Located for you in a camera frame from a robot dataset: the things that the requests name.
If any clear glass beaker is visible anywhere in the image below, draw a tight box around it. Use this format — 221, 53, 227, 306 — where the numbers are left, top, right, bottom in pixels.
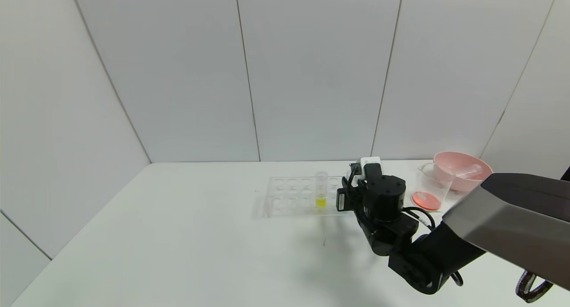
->
411, 163, 452, 212

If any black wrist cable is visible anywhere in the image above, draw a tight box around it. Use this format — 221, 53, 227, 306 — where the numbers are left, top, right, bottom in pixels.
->
403, 207, 436, 229

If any pink bowl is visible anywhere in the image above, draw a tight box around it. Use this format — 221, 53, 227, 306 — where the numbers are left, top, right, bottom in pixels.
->
433, 151, 493, 192

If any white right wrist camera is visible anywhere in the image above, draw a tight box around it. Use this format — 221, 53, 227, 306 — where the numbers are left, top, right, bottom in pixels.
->
360, 156, 383, 181

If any black braided cable loop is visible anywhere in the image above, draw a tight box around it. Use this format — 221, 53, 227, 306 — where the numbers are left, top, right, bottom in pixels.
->
516, 271, 555, 303

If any yellow pigment test tube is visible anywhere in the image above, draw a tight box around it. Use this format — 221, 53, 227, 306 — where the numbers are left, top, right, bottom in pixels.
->
314, 172, 329, 208

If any clear acrylic test tube rack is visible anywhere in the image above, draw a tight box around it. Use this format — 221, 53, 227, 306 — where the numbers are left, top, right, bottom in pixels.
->
256, 176, 357, 218

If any red pigment test tube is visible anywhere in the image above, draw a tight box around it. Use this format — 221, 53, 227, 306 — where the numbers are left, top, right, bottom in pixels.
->
454, 164, 484, 179

